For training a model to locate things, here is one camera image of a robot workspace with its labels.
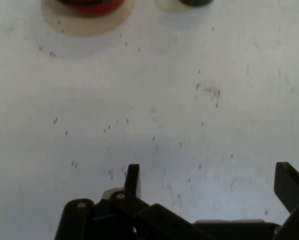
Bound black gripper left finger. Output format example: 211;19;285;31
54;163;208;240

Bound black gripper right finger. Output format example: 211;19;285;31
273;161;299;240

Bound clear plastic jar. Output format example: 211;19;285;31
156;0;215;12

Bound red bowl cream outside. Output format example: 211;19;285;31
41;0;137;38

